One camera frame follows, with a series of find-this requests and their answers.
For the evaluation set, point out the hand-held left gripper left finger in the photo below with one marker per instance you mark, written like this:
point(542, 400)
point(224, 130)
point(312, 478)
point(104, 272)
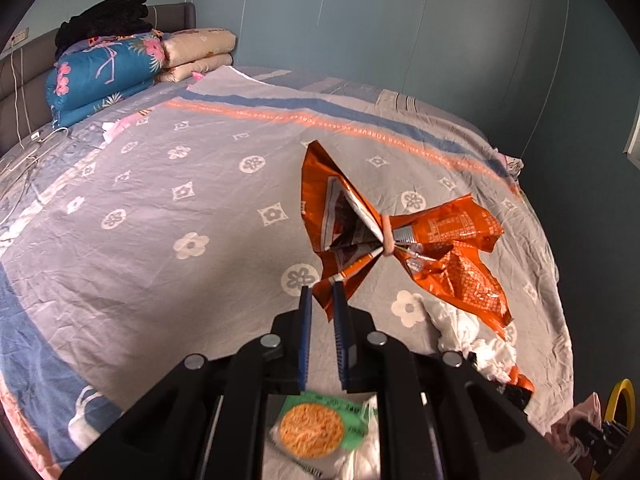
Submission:
point(305, 335)

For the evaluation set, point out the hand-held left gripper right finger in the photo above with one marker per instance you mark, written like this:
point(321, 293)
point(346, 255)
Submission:
point(339, 335)

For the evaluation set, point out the orange foil snack bag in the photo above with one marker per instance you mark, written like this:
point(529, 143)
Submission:
point(450, 270)

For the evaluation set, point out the orange peel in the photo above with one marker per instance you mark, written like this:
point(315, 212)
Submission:
point(520, 379)

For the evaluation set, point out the black plastic bag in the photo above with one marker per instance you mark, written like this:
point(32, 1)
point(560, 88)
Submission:
point(515, 396)

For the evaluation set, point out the yellow-rimmed trash bin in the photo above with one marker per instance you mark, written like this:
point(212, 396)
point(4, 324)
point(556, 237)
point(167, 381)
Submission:
point(612, 400)

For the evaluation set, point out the instant noodle packet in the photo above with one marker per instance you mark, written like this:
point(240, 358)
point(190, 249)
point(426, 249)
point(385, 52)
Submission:
point(310, 427)

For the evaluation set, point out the crumpled white tissue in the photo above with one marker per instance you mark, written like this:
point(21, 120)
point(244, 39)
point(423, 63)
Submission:
point(465, 335)

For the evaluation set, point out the grey flower-patterned bedsheet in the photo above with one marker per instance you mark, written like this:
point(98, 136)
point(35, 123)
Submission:
point(200, 210)

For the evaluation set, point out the pink cloth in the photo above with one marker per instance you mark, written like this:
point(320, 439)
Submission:
point(585, 410)

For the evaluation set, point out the beige folded quilt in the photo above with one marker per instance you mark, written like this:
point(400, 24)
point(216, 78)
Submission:
point(200, 50)

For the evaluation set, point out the blue floral folded quilt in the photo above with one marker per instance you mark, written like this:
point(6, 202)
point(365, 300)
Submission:
point(100, 75)

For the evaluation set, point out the white window sill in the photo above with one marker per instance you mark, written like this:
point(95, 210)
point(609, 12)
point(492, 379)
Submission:
point(632, 135)

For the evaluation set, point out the black folded clothing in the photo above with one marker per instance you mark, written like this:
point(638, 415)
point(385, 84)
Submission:
point(110, 20)

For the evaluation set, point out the wall power outlet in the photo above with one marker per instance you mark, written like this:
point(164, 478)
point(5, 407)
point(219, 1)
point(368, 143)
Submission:
point(19, 36)

